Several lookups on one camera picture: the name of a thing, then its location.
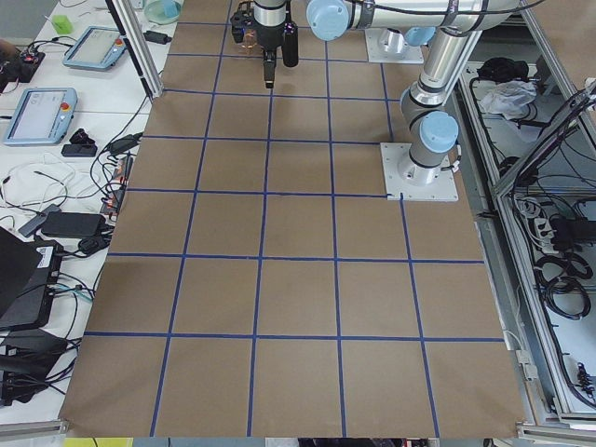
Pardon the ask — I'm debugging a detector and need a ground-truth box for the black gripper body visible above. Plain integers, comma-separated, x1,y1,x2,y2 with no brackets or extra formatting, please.
254,20,297,51

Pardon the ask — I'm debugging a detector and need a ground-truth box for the dark wine bottle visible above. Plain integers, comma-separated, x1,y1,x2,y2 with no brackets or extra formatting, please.
282,30,299,68

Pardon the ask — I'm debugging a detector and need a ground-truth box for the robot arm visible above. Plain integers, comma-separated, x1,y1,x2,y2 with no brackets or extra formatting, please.
398,29,481,186
230,1,521,88

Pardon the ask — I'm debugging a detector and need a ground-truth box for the green bowl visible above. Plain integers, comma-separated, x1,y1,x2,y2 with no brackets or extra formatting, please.
143,0,182,25

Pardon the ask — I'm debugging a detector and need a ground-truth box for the teach pendant tablet far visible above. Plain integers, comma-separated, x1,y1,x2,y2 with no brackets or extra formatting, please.
62,26,126,72

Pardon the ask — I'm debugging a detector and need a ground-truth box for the teach pendant tablet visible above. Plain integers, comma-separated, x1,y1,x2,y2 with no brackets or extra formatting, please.
3,88,78,146
62,26,126,72

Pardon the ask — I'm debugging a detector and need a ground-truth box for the teach pendant tablet near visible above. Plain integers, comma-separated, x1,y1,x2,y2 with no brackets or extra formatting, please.
3,88,78,146

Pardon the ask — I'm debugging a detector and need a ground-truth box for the black power brick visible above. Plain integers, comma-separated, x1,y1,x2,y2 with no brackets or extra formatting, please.
41,211,105,237

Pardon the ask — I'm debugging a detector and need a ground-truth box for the black laptop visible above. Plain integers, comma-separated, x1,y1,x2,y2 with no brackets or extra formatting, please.
1,228,62,332

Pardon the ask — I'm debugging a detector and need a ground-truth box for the copper wire wine basket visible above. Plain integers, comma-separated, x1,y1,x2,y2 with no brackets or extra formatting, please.
237,28,261,56

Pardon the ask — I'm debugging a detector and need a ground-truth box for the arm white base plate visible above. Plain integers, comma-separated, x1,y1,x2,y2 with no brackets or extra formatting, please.
380,142,458,202
365,29,424,65

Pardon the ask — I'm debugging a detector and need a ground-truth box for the aluminium frame post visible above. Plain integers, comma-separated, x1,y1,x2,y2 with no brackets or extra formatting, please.
105,0,163,101

